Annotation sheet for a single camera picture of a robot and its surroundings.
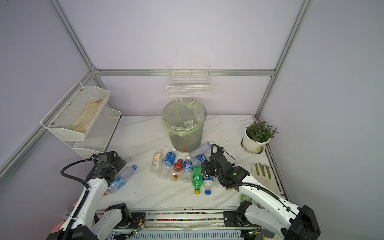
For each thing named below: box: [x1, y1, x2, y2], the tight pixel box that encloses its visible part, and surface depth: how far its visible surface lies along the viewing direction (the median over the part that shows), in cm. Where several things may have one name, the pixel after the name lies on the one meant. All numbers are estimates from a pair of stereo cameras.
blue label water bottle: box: [193, 153, 207, 167], surface depth 92 cm
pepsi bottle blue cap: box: [203, 173, 214, 196], surface depth 84 cm
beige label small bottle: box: [150, 149, 163, 174], surface depth 91 cm
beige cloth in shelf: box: [71, 96, 106, 134], surface depth 81 cm
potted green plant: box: [242, 120, 279, 154], surface depth 92 cm
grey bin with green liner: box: [161, 98, 207, 153], surface depth 93 cm
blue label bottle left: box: [160, 147, 177, 180], surface depth 92 cm
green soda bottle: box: [192, 165, 203, 195], surface depth 84 cm
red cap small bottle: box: [169, 159, 184, 182], surface depth 90 cm
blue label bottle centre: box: [182, 155, 193, 183], surface depth 88 cm
